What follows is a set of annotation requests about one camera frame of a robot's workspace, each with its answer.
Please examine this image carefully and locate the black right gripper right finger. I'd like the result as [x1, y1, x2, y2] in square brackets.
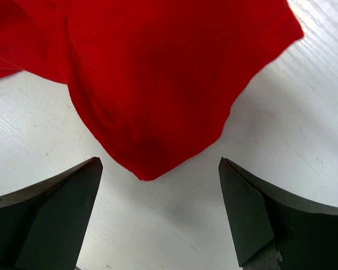
[219, 158, 338, 269]

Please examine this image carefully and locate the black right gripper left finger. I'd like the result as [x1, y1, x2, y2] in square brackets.
[0, 157, 103, 269]

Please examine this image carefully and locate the red t-shirt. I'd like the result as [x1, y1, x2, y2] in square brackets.
[0, 1, 304, 181]

